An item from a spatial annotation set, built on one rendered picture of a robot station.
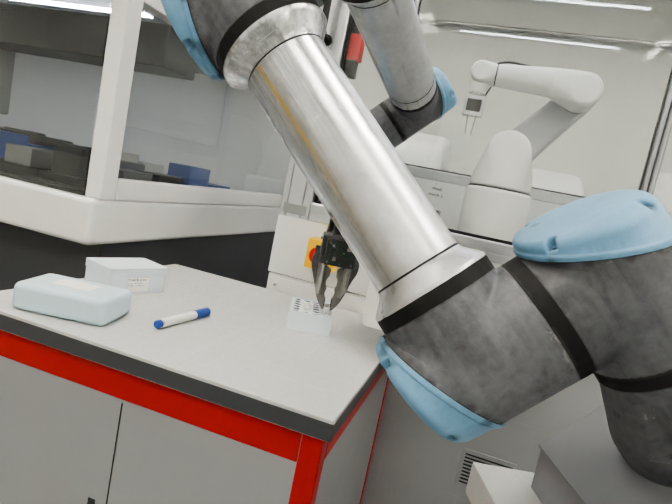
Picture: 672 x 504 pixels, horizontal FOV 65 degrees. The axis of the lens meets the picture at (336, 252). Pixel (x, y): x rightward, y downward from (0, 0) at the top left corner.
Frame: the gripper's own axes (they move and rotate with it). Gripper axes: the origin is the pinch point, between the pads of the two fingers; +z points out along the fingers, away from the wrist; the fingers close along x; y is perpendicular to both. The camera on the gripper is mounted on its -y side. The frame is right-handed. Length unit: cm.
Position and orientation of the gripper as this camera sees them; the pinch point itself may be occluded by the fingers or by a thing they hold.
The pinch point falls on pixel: (327, 302)
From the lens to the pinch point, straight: 104.7
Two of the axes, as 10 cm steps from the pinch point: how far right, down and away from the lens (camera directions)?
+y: 0.2, 1.4, -9.9
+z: -2.0, 9.7, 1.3
